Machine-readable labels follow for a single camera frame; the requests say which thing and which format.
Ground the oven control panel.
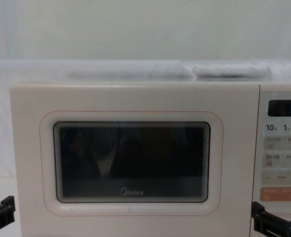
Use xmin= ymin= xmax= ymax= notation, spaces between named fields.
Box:
xmin=255 ymin=91 xmax=291 ymax=237

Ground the cream microwave oven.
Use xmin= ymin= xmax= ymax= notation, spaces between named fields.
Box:
xmin=9 ymin=81 xmax=291 ymax=237

